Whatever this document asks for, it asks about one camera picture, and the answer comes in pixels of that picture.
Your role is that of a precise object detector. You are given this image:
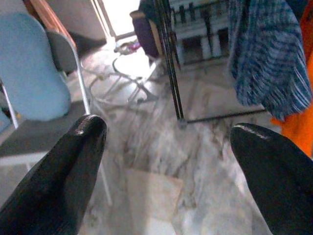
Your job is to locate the orange shirt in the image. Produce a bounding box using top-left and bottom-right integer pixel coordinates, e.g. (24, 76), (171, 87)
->
(270, 0), (313, 157)

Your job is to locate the blue white plaid shirt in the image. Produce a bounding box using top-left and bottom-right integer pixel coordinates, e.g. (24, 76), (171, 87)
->
(227, 0), (313, 122)

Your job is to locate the white folding chair grey seat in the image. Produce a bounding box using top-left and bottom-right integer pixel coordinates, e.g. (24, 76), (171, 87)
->
(0, 30), (113, 206)

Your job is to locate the light blue chair cushion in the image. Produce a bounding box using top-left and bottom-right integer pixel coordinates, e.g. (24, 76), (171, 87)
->
(0, 12), (72, 122)

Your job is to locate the white slatted shelf unit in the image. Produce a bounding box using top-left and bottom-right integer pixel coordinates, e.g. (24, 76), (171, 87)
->
(171, 0), (232, 65)

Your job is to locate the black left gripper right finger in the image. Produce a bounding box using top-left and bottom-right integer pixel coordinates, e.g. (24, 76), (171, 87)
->
(230, 122), (313, 235)

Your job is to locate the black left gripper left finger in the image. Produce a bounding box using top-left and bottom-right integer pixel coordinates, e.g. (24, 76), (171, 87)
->
(0, 114), (108, 235)

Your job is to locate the white metal wire stand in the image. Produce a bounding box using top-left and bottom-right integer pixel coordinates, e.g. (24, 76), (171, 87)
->
(83, 41), (159, 106)

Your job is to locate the dark purple upholstered stool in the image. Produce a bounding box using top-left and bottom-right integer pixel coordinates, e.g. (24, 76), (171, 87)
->
(131, 11), (162, 59)

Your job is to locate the black metal clothes rack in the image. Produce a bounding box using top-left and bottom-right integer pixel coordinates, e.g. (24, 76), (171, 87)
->
(153, 0), (268, 128)

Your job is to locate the brown wooden plank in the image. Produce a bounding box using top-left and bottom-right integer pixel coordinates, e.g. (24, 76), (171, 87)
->
(23, 0), (77, 48)

